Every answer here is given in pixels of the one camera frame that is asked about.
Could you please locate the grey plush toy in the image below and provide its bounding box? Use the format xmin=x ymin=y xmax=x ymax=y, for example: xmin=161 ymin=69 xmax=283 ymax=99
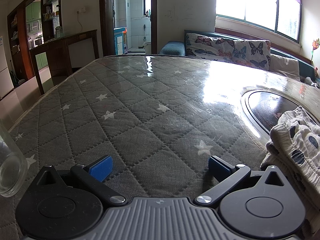
xmin=304 ymin=77 xmax=320 ymax=89

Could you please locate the white refrigerator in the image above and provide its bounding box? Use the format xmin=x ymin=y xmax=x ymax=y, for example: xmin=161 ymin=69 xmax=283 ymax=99
xmin=0 ymin=36 xmax=14 ymax=99

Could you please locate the butterfly print cushion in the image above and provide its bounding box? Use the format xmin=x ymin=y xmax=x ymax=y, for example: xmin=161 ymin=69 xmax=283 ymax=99
xmin=185 ymin=33 xmax=271 ymax=70

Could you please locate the blue sofa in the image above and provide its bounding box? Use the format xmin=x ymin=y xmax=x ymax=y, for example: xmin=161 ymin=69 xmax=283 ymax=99
xmin=160 ymin=30 xmax=319 ymax=88

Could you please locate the white dotted garment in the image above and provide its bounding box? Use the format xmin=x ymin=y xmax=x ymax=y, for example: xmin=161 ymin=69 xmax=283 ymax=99
xmin=260 ymin=106 xmax=320 ymax=207

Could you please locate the window with green frame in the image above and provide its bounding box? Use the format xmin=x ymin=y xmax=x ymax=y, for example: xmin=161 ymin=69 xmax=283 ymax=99
xmin=216 ymin=0 xmax=302 ymax=42

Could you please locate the dark wooden side table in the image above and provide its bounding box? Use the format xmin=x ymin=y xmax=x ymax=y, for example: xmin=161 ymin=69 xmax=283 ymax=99
xmin=29 ymin=29 xmax=99 ymax=95

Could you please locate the dark wooden shelf unit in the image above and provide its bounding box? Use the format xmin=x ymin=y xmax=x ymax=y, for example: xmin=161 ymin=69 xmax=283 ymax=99
xmin=7 ymin=0 xmax=62 ymax=88

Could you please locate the colourful pinwheel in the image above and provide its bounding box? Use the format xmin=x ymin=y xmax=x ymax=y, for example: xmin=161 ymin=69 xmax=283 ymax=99
xmin=310 ymin=38 xmax=319 ymax=62

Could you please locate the glass jar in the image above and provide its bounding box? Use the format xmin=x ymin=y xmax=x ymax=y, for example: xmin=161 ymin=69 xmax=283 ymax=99
xmin=0 ymin=122 xmax=28 ymax=198

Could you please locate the beige cushion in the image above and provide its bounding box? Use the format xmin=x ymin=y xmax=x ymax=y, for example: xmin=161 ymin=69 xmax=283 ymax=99
xmin=269 ymin=54 xmax=299 ymax=78

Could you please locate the round black induction cooktop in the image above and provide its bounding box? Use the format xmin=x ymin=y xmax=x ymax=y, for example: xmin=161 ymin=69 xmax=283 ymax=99
xmin=241 ymin=89 xmax=318 ymax=140

